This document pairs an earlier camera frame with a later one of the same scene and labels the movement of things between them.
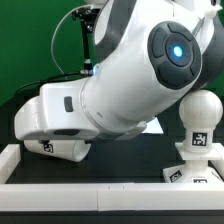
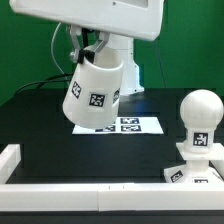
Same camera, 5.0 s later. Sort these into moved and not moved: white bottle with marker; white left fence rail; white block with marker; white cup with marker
Moved: white cup with marker
Not moved: white block with marker; white bottle with marker; white left fence rail
